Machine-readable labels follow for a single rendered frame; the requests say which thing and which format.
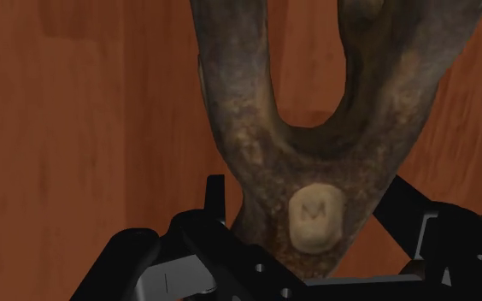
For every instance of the rusty brown forked metal tool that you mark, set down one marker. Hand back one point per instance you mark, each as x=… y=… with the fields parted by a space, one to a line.
x=328 y=158

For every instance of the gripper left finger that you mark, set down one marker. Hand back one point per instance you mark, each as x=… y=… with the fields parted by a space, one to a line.
x=207 y=254

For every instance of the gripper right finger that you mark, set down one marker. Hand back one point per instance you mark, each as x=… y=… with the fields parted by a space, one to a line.
x=445 y=233

